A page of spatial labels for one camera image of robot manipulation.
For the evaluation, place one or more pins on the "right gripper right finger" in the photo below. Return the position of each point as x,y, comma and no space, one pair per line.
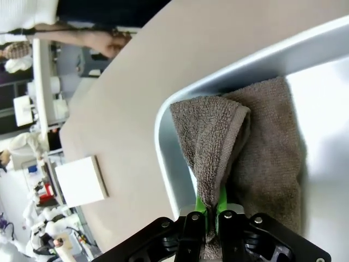
231,229

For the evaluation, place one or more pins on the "brown terry towel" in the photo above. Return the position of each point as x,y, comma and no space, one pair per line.
259,136

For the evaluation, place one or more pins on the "white ribbed sweater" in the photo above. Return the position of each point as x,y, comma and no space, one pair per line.
24,13

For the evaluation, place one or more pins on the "off-white background desk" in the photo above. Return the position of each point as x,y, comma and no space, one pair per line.
41,90

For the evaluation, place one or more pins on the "black trousers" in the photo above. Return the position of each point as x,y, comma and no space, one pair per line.
95,11

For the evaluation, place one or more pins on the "person's right forearm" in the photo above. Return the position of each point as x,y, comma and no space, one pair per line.
65,35

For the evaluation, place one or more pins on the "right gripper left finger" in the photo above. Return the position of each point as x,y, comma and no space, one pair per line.
191,229

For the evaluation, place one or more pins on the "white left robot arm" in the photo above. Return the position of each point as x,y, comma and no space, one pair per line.
50,226

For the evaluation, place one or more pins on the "person's right hand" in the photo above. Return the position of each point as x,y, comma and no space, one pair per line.
109,43

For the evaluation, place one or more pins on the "silver metal tray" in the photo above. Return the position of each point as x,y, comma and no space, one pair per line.
321,109

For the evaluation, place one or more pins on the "white lint roller stand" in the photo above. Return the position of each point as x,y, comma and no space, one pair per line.
79,180

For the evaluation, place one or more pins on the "small white paper roll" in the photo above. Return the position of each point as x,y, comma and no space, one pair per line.
55,84

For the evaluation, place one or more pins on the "white square box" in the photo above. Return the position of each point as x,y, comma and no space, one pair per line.
22,110

